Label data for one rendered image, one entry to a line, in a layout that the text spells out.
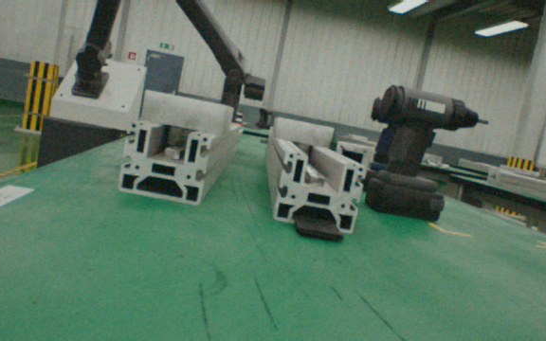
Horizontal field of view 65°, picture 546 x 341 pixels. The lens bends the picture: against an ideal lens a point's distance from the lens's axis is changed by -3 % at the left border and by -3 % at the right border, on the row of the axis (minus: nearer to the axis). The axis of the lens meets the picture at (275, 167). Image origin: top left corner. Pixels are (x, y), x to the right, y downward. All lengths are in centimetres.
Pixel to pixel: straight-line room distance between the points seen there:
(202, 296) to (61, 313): 9
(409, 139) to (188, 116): 39
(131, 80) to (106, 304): 130
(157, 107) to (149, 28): 1193
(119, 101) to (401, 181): 96
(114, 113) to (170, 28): 1109
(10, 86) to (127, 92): 1186
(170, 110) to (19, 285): 37
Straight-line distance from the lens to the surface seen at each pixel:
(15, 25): 1340
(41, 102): 756
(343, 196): 54
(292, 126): 85
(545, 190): 248
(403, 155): 79
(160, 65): 1235
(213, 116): 60
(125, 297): 28
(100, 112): 144
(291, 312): 30
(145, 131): 57
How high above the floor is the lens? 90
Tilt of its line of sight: 6 degrees down
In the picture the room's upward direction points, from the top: 11 degrees clockwise
